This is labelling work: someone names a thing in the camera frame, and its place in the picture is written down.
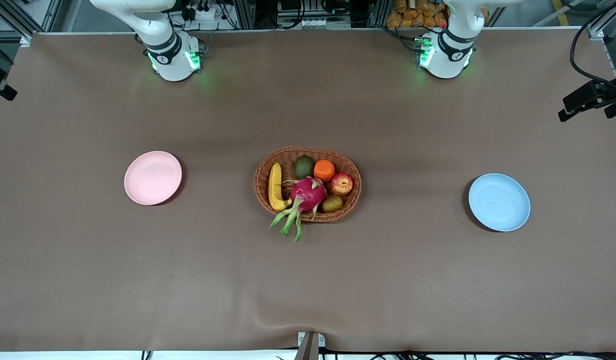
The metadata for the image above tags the yellow banana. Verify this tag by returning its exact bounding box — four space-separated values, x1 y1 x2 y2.
268 162 292 212

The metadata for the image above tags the pink dragon fruit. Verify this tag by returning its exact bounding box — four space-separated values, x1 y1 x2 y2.
269 176 328 244

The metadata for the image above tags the green avocado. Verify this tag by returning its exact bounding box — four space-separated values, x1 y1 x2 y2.
294 155 316 181

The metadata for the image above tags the brown table cloth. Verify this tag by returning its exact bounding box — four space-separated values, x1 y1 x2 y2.
0 27 616 353

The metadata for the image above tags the light blue round plate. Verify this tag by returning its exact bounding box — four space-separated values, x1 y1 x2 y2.
468 173 531 233

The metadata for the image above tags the orange fruit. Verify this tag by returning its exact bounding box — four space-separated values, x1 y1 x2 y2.
313 159 336 183

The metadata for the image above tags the white power strip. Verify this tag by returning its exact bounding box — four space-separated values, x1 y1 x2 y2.
185 4 229 22

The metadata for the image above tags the red yellow apple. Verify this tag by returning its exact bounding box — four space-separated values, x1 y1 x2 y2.
330 172 354 197

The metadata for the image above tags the pink round plate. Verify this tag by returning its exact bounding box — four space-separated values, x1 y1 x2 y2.
124 150 183 206

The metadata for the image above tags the brown wicker basket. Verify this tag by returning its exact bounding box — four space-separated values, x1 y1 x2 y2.
254 146 362 223

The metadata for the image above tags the bag of orange snacks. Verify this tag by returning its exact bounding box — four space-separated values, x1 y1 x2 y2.
386 0 448 29

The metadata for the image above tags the black electronics box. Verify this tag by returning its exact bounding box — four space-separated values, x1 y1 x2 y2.
277 0 352 30

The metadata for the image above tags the aluminium frame profile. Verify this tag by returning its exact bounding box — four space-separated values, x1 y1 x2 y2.
585 0 616 42
0 0 63 38

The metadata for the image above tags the grey metal camera mount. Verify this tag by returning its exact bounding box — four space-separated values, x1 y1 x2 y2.
295 331 326 360

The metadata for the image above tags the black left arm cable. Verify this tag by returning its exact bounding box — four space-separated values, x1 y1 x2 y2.
569 0 616 91

